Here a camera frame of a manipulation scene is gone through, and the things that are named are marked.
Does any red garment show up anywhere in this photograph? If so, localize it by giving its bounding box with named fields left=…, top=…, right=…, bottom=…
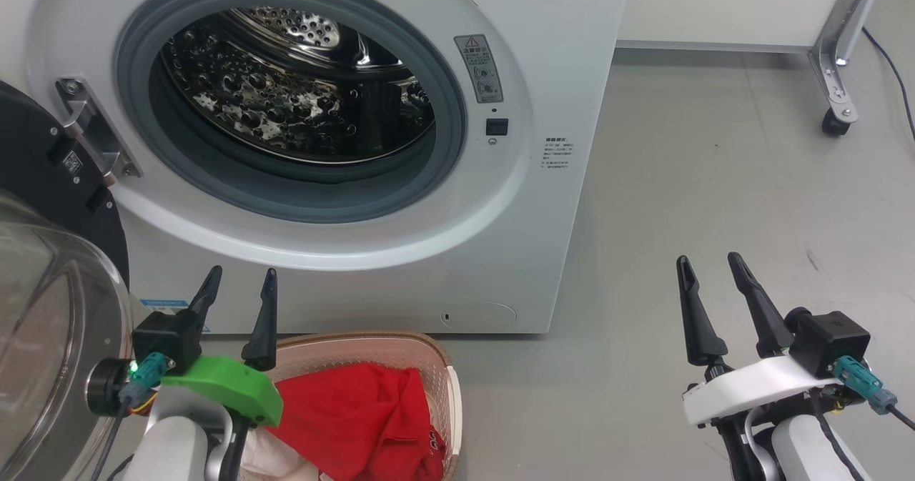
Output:
left=266, top=363, right=447, bottom=481

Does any blue energy label sticker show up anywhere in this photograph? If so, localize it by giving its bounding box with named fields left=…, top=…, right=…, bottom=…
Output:
left=139, top=298, right=212, bottom=333

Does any white front-load washing machine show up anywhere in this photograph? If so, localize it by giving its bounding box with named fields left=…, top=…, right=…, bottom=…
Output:
left=0, top=0, right=633, bottom=335

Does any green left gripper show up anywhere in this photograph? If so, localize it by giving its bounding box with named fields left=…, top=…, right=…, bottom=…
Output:
left=161, top=265, right=285, bottom=428

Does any white garment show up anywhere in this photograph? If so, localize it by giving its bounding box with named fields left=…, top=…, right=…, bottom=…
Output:
left=239, top=427, right=322, bottom=481

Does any teal plug black cable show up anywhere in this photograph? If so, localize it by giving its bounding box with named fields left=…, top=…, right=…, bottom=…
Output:
left=89, top=352, right=169, bottom=481
left=833, top=356, right=915, bottom=430

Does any grey bracket with caster wheel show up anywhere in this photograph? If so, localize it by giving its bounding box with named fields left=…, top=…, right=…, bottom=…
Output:
left=808, top=0, right=891, bottom=137

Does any thin black floor cable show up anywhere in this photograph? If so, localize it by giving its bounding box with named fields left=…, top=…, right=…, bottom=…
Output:
left=861, top=27, right=915, bottom=142

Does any dark round washing machine door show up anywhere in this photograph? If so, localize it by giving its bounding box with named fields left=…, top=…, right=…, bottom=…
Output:
left=0, top=81, right=137, bottom=481

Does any cream perforated laundry basket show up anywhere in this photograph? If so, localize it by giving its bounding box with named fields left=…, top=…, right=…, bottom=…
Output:
left=236, top=332, right=463, bottom=481

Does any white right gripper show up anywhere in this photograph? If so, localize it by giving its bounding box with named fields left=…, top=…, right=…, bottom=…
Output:
left=676, top=252, right=844, bottom=428

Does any white partition board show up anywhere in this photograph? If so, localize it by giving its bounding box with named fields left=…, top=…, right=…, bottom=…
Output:
left=616, top=0, right=891, bottom=54

